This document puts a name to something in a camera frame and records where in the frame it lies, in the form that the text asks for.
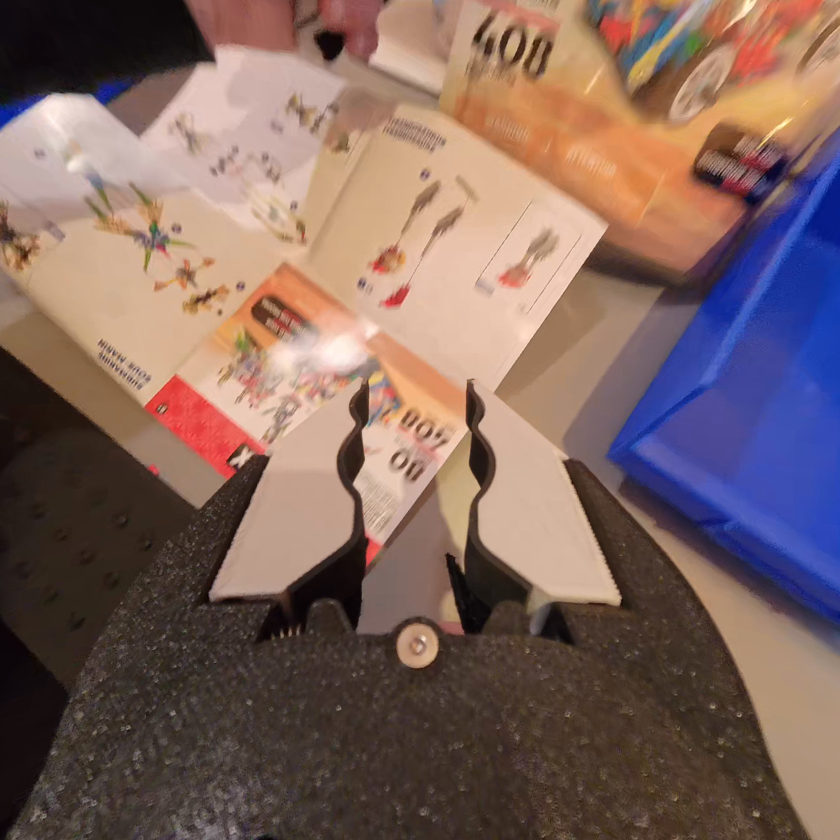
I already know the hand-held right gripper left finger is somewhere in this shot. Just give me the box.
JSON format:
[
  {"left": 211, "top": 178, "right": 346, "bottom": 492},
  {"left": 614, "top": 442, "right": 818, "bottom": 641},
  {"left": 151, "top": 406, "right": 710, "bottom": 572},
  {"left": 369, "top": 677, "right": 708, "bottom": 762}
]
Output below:
[{"left": 209, "top": 378, "right": 371, "bottom": 634}]

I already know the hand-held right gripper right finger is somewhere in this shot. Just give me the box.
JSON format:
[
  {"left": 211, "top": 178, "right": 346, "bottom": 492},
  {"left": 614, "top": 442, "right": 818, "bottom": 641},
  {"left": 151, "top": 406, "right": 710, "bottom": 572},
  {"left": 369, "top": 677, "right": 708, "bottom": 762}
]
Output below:
[{"left": 463, "top": 378, "right": 622, "bottom": 632}]

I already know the toy instruction sheet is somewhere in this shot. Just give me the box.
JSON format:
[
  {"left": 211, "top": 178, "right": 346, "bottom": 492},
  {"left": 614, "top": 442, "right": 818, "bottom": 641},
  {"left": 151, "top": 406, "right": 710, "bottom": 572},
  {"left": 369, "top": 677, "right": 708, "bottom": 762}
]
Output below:
[{"left": 0, "top": 45, "right": 609, "bottom": 567}]

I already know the person's left forearm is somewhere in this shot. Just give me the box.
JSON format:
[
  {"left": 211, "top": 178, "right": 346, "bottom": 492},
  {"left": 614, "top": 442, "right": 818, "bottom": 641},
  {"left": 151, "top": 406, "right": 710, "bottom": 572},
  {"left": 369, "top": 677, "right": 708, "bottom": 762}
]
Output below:
[{"left": 0, "top": 0, "right": 217, "bottom": 106}]

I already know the person's left hand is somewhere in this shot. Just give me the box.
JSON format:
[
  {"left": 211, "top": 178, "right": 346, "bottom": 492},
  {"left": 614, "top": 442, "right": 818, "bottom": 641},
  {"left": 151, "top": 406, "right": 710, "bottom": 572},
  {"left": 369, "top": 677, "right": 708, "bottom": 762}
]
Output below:
[{"left": 184, "top": 0, "right": 382, "bottom": 63}]

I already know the white document stand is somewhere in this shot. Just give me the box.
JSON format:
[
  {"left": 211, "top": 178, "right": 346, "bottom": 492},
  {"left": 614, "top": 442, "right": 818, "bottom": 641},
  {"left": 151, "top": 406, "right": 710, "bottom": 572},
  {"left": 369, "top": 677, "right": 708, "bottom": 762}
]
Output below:
[{"left": 367, "top": 26, "right": 457, "bottom": 96}]

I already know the black perforated board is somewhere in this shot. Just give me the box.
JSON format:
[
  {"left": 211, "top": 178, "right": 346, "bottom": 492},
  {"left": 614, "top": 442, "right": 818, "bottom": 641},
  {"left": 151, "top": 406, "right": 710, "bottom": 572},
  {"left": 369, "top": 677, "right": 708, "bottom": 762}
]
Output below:
[{"left": 0, "top": 348, "right": 204, "bottom": 690}]

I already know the orange toy set bag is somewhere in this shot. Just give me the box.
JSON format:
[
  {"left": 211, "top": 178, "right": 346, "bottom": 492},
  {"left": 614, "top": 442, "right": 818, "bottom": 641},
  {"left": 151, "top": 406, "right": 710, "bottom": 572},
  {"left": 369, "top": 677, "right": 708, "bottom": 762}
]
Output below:
[{"left": 438, "top": 0, "right": 829, "bottom": 284}]

